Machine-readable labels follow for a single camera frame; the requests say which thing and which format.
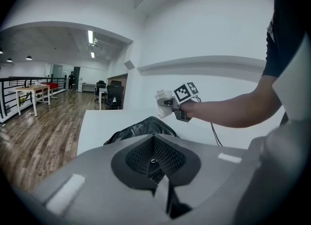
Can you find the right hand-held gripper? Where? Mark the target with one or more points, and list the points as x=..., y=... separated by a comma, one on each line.
x=185, y=92

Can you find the person's black t-shirt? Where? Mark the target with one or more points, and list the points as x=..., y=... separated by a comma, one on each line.
x=286, y=37

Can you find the black office chair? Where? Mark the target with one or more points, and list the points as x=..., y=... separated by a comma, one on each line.
x=115, y=92
x=100, y=88
x=116, y=83

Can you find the wooden top table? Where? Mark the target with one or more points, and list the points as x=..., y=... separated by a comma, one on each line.
x=32, y=88

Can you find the long white desk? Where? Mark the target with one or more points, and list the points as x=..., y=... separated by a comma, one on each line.
x=88, y=85

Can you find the pale blue top desk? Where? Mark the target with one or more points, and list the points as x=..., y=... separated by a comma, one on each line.
x=102, y=90

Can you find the black metal railing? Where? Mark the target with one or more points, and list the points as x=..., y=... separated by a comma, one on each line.
x=2, y=97

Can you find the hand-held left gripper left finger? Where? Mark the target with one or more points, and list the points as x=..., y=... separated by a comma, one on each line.
x=92, y=170

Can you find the dark green door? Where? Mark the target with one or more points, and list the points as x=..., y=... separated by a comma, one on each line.
x=77, y=73

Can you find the black leather bag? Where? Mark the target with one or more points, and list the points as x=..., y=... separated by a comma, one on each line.
x=145, y=128

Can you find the small white litter piece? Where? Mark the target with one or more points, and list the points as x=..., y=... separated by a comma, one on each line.
x=29, y=114

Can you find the person's right hand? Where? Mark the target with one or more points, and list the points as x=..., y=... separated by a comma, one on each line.
x=193, y=108

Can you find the person's right forearm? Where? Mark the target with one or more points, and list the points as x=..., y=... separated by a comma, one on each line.
x=238, y=109

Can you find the beige cloth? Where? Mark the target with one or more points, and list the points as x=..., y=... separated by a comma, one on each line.
x=165, y=94

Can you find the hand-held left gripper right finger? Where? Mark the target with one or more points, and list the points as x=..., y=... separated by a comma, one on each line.
x=213, y=165

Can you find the frosted glass partition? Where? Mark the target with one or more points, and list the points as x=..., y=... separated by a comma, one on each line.
x=57, y=75

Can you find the red top table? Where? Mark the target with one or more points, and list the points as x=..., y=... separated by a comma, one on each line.
x=52, y=85

